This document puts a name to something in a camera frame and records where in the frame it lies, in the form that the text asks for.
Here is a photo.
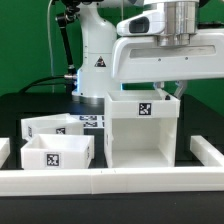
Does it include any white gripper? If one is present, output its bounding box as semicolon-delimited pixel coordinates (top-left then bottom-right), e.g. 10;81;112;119
111;31;224;99

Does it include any white drawer cabinet frame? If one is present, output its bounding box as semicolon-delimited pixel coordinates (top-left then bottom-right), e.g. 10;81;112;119
104;90;180;168

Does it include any white drawer box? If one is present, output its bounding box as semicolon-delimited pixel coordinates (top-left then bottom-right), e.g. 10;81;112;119
20;134;94;170
21;113;84;141

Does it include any white front drawer box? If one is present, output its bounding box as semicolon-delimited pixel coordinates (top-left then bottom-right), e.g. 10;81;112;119
20;134;94;170

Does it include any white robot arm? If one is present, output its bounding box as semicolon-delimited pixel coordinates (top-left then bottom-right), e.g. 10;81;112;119
55;0;224;99

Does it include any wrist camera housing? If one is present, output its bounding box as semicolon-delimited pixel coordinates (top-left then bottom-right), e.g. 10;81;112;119
117;10;165;36

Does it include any white right barrier rail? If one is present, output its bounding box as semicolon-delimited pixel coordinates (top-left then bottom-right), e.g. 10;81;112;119
190;135;224;168

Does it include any white barrier rail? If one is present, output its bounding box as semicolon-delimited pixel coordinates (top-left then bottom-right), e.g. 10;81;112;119
0;138;10;168
190;135;224;168
0;167;224;196

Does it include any white marker base plate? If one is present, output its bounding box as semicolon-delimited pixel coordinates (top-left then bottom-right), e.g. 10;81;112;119
79;115;104;128

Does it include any black cable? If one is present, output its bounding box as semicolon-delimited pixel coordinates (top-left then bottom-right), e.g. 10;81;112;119
18;75;74;95

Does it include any white front barrier rail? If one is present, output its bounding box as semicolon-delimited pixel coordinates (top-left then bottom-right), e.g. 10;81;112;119
0;167;224;196

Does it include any white left barrier rail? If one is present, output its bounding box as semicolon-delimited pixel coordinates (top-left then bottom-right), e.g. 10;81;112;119
0;138;10;168

